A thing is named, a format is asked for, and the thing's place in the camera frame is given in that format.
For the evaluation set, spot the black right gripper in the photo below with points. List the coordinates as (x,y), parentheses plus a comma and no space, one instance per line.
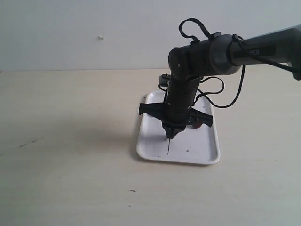
(176,111)

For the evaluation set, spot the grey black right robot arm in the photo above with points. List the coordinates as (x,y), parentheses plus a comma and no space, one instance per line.
(220,54)

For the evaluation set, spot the white rectangular plastic tray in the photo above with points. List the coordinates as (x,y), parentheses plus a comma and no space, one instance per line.
(192,146)

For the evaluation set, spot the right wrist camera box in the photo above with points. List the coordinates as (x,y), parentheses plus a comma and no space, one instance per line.
(164,80)

